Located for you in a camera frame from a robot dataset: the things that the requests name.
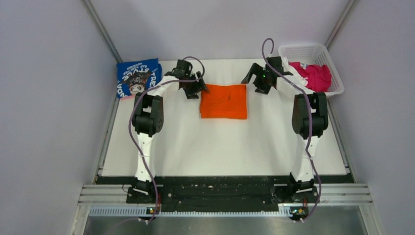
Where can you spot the white slotted cable duct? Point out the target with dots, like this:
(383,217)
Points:
(147,212)

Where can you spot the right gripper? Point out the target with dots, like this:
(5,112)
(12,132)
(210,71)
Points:
(258,70)

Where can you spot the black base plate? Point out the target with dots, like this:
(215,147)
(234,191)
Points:
(214,194)

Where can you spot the folded blue printed t-shirt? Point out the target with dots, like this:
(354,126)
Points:
(137,76)

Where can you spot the aluminium frame rail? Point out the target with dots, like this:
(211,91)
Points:
(332,195)

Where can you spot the orange t-shirt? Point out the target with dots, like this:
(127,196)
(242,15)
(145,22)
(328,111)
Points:
(224,102)

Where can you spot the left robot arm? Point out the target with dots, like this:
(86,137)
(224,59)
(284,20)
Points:
(147,119)

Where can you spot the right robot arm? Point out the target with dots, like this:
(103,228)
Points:
(309,121)

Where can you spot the folded pink t-shirt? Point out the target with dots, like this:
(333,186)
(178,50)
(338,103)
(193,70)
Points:
(129,97)

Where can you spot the white plastic basket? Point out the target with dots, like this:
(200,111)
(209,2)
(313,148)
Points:
(313,53)

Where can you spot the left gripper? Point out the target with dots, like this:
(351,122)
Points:
(199,85)

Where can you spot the magenta t-shirt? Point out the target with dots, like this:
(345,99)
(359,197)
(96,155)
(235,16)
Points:
(319,77)

